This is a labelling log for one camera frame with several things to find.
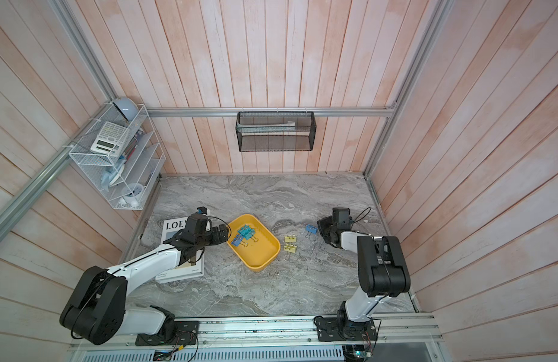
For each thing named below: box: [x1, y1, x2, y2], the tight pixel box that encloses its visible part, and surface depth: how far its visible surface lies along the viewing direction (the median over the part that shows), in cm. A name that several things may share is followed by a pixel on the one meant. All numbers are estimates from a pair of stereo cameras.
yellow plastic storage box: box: [226, 214, 282, 273], surface depth 96 cm
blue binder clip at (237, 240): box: [230, 233, 249, 248], surface depth 95 cm
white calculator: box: [89, 120, 130, 158], surface depth 77 cm
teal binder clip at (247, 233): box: [237, 224, 259, 243], surface depth 97 cm
